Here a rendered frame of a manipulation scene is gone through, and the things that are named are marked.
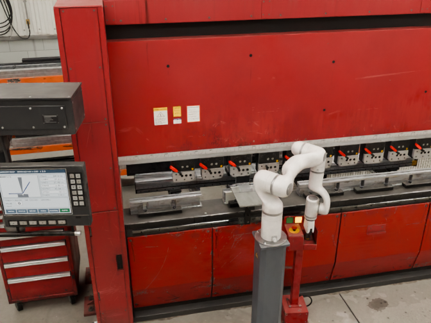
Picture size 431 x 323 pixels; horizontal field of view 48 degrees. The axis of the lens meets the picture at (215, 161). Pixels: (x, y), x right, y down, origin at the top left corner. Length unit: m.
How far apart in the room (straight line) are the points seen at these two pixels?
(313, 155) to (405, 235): 1.44
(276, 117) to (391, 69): 0.85
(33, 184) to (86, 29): 0.86
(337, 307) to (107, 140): 2.22
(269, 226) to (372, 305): 1.56
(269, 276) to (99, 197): 1.15
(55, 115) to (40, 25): 4.97
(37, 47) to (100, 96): 4.64
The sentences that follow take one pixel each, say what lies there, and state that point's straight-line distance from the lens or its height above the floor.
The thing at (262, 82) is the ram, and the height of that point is 1.76.
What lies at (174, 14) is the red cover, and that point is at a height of 2.21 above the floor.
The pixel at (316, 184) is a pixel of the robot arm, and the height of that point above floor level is 1.17.
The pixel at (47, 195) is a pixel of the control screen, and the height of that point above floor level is 1.43.
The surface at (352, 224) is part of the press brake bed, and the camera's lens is 3.84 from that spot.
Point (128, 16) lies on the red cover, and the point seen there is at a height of 2.21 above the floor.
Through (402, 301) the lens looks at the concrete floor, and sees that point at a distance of 4.28.
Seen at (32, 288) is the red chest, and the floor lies 0.24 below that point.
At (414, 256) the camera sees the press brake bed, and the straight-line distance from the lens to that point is 4.35.
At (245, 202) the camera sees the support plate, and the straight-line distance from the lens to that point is 3.29.
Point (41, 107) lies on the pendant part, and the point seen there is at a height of 1.90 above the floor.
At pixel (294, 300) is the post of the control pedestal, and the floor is 0.17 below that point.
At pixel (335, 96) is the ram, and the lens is 3.43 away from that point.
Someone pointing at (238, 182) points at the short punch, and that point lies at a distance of 3.47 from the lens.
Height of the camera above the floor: 2.68
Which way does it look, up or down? 26 degrees down
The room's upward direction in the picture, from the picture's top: straight up
